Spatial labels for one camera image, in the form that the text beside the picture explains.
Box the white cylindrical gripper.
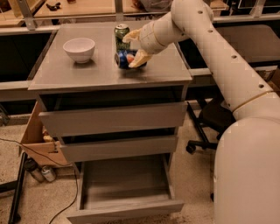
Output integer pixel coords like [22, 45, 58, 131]
[122, 21, 168, 68]

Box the blue pepsi can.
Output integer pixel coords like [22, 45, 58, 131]
[115, 49, 137, 69]

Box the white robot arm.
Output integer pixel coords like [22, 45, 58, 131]
[123, 0, 280, 224]

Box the green soda can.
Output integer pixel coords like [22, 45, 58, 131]
[115, 24, 130, 52]

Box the grey drawer cabinet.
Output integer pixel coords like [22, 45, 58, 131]
[27, 19, 193, 165]

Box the grey top drawer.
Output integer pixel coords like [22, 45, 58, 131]
[39, 101, 186, 137]

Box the grey drawer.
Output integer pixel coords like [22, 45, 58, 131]
[66, 155, 184, 224]
[60, 135, 178, 162]
[39, 101, 186, 137]

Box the grey middle drawer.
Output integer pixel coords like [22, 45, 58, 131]
[60, 135, 178, 162]

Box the grey bottom drawer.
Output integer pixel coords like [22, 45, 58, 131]
[66, 155, 184, 224]

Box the white spray can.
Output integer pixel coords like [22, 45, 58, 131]
[41, 165, 56, 182]

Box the grey cloth on workbench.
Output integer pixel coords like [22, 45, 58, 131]
[140, 0, 173, 12]

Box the white ceramic bowl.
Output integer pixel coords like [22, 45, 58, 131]
[63, 38, 95, 63]

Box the black tool on workbench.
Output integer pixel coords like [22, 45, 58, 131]
[46, 3, 61, 11]

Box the black office chair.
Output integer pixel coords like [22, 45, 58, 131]
[185, 24, 280, 202]

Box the wooden background workbench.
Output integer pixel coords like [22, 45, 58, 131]
[0, 0, 229, 28]

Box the brown cardboard box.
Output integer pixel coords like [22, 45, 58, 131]
[21, 102, 71, 168]

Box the dark spray bottle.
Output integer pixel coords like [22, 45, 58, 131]
[24, 158, 45, 183]

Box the black stand leg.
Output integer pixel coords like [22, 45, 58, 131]
[0, 152, 28, 224]

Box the black floor cable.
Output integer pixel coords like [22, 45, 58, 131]
[0, 137, 80, 224]

